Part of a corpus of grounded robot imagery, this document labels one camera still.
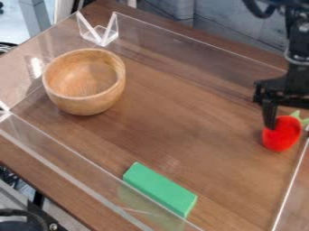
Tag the wooden bowl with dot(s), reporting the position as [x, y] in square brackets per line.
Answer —
[85, 81]

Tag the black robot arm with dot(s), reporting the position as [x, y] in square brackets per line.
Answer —
[296, 13]

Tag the clear acrylic corner bracket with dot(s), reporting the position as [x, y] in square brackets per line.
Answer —
[98, 34]

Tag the black clamp under table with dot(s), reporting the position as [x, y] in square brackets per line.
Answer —
[47, 222]

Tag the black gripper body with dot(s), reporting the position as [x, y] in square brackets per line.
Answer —
[287, 90]

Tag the red fruit with green leaf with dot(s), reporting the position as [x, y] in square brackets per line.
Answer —
[280, 138]

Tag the green rectangular block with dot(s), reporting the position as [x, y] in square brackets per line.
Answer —
[161, 189]

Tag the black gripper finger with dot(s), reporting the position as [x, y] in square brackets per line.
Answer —
[269, 112]

